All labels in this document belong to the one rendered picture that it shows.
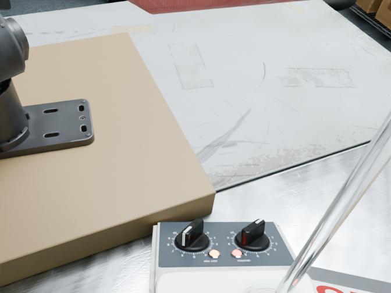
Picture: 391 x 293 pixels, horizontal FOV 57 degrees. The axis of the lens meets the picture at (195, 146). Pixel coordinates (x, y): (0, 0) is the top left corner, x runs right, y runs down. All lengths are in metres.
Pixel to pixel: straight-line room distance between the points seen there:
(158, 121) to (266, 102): 0.19
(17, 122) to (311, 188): 0.34
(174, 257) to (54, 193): 0.14
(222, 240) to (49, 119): 0.24
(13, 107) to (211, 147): 0.24
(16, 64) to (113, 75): 0.18
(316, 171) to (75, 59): 0.36
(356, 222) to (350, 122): 0.17
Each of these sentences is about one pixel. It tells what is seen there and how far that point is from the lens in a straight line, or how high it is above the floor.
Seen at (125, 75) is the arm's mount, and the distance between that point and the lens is 0.51.
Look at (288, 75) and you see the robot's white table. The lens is 0.62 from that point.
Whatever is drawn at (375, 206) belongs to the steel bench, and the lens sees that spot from 0.49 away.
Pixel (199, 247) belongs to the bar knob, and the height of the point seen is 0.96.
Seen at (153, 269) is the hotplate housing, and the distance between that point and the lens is 0.32.
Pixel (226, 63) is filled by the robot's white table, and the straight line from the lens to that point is 0.62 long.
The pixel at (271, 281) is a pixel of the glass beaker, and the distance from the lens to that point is 0.22.
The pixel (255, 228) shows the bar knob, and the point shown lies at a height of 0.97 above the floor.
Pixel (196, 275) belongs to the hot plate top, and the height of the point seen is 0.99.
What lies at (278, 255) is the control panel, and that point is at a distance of 0.34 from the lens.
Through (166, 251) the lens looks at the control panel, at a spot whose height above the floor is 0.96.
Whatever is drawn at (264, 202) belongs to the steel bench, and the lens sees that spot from 0.44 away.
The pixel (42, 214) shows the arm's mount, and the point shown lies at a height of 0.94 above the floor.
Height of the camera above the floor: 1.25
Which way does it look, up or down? 48 degrees down
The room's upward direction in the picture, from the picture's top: 6 degrees clockwise
